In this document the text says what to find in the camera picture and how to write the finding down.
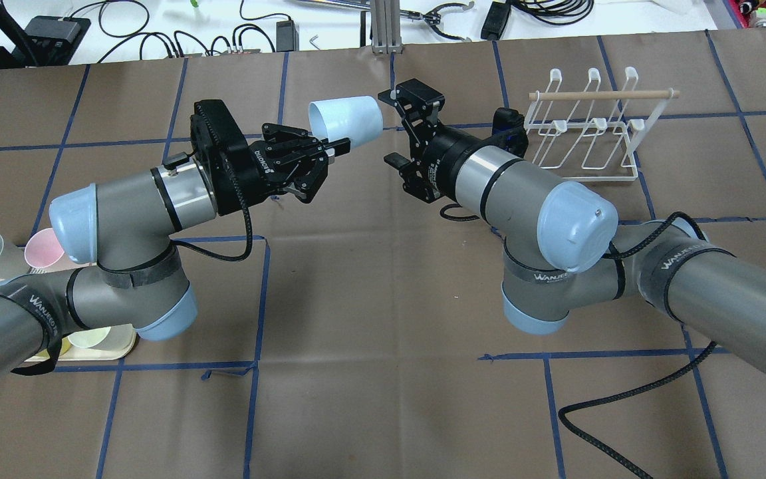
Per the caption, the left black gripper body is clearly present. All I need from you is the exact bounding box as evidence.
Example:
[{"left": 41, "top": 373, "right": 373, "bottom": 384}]
[{"left": 190, "top": 100, "right": 330, "bottom": 216}]

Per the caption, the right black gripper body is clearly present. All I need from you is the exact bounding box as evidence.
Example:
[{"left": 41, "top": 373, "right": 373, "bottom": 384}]
[{"left": 392, "top": 79, "right": 529, "bottom": 203}]

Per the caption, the light blue cup front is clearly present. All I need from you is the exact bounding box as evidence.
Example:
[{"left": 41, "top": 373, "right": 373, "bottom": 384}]
[{"left": 308, "top": 95, "right": 384, "bottom": 148}]

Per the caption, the light blue cup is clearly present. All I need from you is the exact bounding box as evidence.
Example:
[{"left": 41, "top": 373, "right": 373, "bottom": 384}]
[
  {"left": 68, "top": 327, "right": 120, "bottom": 351},
  {"left": 308, "top": 95, "right": 384, "bottom": 148}
]

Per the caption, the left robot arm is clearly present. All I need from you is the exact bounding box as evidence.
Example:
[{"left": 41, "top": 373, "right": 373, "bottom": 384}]
[{"left": 0, "top": 99, "right": 356, "bottom": 376}]

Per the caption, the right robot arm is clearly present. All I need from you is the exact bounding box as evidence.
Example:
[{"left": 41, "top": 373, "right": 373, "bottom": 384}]
[{"left": 378, "top": 79, "right": 766, "bottom": 374}]

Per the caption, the light blue cup back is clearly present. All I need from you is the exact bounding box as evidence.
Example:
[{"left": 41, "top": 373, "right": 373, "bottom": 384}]
[{"left": 68, "top": 327, "right": 120, "bottom": 351}]

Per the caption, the pink plastic cup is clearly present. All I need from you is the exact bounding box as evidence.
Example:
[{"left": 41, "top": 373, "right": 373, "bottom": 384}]
[{"left": 23, "top": 228, "right": 68, "bottom": 271}]

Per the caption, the black power adapter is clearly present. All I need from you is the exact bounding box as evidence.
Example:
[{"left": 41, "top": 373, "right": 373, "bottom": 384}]
[{"left": 480, "top": 1, "right": 511, "bottom": 41}]

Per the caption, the cream serving tray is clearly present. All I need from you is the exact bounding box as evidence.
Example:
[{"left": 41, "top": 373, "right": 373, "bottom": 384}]
[{"left": 0, "top": 269, "right": 136, "bottom": 362}]

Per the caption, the black usb hub box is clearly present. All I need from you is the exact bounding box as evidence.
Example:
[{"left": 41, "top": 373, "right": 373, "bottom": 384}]
[{"left": 25, "top": 16, "right": 92, "bottom": 67}]

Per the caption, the aluminium frame post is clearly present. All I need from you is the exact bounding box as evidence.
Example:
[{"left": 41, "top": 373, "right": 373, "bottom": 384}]
[{"left": 370, "top": 0, "right": 402, "bottom": 55}]

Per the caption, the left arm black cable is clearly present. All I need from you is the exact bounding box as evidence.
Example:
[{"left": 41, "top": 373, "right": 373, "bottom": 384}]
[{"left": 170, "top": 110, "right": 254, "bottom": 262}]

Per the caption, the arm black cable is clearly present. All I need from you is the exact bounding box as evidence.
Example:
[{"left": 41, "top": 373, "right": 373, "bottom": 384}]
[
  {"left": 440, "top": 203, "right": 719, "bottom": 479},
  {"left": 170, "top": 110, "right": 254, "bottom": 262}
]

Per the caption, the green handled grabber tool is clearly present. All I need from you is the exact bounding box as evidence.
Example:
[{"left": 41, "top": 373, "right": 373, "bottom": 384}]
[{"left": 301, "top": 1, "right": 475, "bottom": 43}]

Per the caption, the white wire cup rack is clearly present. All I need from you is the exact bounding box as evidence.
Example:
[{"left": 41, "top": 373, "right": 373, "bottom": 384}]
[{"left": 524, "top": 67, "right": 680, "bottom": 183}]

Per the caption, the coiled black cable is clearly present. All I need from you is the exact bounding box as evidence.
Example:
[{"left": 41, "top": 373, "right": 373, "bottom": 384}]
[{"left": 513, "top": 0, "right": 595, "bottom": 26}]

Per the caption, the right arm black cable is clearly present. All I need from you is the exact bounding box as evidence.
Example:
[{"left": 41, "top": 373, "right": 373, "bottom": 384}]
[{"left": 440, "top": 203, "right": 719, "bottom": 479}]

